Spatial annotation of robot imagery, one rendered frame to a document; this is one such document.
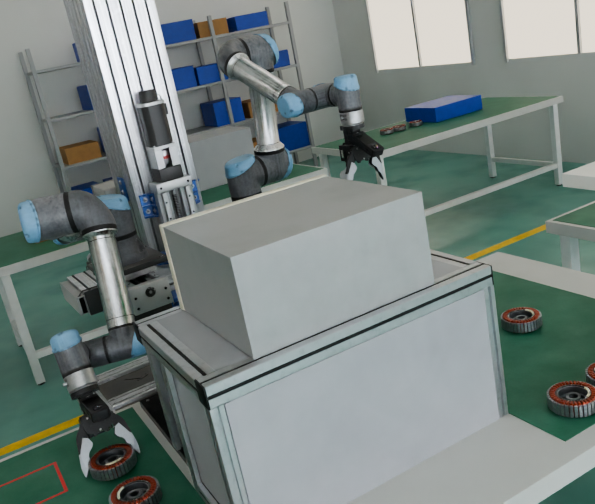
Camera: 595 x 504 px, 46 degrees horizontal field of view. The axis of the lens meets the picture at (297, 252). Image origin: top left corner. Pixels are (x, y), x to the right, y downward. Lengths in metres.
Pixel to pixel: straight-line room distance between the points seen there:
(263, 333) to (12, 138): 7.13
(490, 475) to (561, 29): 5.74
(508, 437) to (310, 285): 0.59
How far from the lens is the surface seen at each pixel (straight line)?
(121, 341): 1.92
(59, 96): 8.36
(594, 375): 1.78
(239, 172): 2.54
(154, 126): 2.51
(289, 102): 2.19
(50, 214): 1.98
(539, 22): 7.11
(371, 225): 1.36
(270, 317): 1.29
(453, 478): 1.53
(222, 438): 1.31
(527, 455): 1.59
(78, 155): 7.86
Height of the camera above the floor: 1.67
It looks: 17 degrees down
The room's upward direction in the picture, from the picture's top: 11 degrees counter-clockwise
